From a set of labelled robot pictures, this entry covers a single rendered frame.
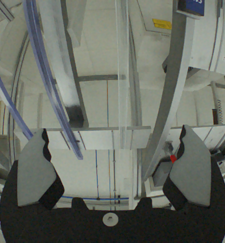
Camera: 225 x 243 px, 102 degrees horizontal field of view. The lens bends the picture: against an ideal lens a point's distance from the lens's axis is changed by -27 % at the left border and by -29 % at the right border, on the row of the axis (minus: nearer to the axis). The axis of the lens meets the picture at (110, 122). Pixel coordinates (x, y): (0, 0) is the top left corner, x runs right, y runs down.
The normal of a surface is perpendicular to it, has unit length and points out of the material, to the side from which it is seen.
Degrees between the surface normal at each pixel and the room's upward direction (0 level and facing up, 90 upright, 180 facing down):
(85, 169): 90
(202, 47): 44
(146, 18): 90
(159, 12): 90
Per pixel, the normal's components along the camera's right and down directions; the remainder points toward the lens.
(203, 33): 0.01, 0.65
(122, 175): 0.00, -0.08
